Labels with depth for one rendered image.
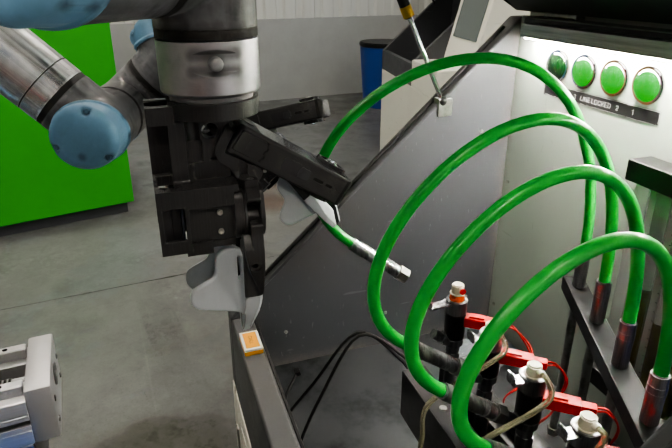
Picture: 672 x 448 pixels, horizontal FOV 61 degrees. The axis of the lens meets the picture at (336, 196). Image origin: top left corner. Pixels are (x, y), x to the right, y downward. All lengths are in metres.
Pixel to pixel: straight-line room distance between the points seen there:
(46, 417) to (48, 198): 3.12
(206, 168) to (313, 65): 7.17
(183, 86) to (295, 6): 7.08
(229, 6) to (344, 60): 7.38
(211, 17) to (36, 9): 0.12
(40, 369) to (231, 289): 0.50
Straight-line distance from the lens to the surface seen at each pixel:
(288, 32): 7.44
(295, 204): 0.74
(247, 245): 0.45
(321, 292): 1.07
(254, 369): 0.93
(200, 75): 0.41
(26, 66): 0.70
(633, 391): 0.72
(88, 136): 0.67
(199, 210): 0.45
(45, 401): 0.92
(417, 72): 0.71
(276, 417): 0.84
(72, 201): 4.02
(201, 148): 0.45
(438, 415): 0.81
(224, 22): 0.41
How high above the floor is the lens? 1.52
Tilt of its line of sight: 21 degrees down
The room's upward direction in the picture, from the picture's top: straight up
